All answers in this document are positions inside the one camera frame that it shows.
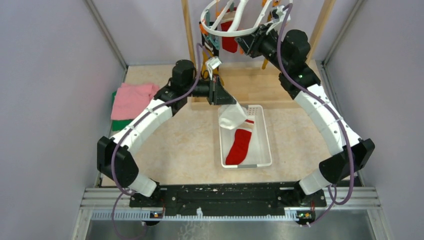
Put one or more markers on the green folded towel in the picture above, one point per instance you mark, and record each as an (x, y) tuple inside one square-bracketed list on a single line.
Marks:
[(118, 125)]

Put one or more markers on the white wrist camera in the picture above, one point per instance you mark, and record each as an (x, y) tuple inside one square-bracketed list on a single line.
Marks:
[(211, 64), (280, 13)]

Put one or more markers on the mustard yellow sock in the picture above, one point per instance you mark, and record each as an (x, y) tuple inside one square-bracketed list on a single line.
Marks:
[(269, 18), (207, 54)]

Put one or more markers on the pink folded towel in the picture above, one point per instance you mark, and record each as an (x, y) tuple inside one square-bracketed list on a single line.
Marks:
[(131, 99)]

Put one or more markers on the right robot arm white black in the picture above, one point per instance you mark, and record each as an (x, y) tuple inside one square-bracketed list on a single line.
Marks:
[(349, 152)]

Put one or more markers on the white plastic basket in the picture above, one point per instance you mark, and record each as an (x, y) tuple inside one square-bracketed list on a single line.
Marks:
[(259, 152)]

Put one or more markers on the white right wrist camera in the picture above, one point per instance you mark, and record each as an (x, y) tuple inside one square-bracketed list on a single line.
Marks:
[(280, 13)]

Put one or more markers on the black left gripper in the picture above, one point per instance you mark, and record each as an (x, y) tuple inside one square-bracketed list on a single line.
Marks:
[(217, 95)]

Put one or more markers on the red sock white cuff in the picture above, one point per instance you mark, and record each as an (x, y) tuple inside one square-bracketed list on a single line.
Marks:
[(239, 149)]

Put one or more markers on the white round clip hanger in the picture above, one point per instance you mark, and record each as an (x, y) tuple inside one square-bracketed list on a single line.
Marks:
[(236, 14)]

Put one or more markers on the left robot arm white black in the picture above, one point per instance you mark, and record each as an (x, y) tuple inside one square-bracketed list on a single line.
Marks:
[(115, 154)]

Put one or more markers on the wooden hanger stand frame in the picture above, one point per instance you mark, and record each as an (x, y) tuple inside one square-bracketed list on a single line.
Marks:
[(252, 85)]

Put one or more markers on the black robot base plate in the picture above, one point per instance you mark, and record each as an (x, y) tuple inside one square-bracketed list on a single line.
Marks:
[(229, 199)]

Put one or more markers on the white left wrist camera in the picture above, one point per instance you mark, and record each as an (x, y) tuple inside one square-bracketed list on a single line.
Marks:
[(211, 64)]

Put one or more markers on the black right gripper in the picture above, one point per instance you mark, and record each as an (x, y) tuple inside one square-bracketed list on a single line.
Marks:
[(251, 44)]

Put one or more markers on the aluminium rail frame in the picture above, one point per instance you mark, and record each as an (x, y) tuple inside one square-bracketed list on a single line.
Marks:
[(105, 215)]

